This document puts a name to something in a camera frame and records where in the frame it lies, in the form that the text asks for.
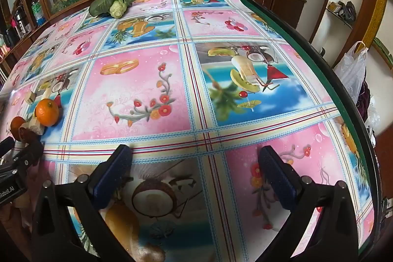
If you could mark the steel thermos flask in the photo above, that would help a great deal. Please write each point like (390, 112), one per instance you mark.
(20, 21)

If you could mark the green plastic bottle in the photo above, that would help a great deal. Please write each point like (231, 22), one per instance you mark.
(37, 12)

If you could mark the wooden display cabinet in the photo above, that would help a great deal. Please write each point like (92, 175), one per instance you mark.
(264, 1)

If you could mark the large orange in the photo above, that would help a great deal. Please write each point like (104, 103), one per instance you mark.
(46, 113)

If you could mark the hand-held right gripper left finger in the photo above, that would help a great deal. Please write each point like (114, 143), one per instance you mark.
(114, 176)

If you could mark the table with dark rim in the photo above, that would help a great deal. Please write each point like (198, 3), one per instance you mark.
(367, 139)

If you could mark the white plastic bag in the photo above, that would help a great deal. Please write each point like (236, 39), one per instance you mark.
(353, 68)

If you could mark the small orange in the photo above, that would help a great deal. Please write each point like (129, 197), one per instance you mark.
(17, 124)

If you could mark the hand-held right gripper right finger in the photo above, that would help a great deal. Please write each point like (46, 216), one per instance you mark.
(276, 179)

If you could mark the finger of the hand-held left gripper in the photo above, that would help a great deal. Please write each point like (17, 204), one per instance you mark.
(29, 154)
(6, 145)

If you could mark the dark items on shelf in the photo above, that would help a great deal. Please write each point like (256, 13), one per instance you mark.
(345, 9)

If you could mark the colourful printed tablecloth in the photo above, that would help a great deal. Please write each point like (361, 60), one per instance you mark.
(138, 81)

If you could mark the dark purple cloth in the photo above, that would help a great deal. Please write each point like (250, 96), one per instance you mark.
(364, 99)

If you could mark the beige walnut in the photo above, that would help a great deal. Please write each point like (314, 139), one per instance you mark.
(36, 127)

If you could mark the red date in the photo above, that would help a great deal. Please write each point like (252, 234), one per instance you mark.
(26, 135)

